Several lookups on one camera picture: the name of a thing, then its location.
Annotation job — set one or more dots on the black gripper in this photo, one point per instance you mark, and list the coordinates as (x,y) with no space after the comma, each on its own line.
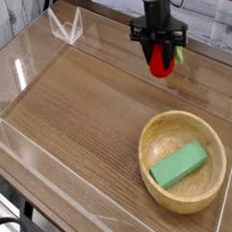
(173,32)

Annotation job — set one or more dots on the red plush fruit green leaves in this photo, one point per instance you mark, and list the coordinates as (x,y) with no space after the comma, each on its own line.
(157,63)

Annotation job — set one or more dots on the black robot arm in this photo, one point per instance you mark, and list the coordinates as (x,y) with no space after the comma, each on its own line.
(156,12)

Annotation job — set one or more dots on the clear acrylic table barrier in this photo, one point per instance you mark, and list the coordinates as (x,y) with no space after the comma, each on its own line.
(71,117)

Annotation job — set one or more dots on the wooden bowl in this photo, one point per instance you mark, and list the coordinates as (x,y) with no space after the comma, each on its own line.
(165,133)

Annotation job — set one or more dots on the green rectangular block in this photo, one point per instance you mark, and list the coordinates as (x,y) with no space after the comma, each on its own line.
(179,164)

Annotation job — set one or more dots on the black metal table leg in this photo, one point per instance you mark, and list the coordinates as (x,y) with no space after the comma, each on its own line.
(26,216)

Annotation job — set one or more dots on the clear acrylic corner bracket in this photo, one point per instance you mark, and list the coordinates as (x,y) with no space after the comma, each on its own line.
(68,32)

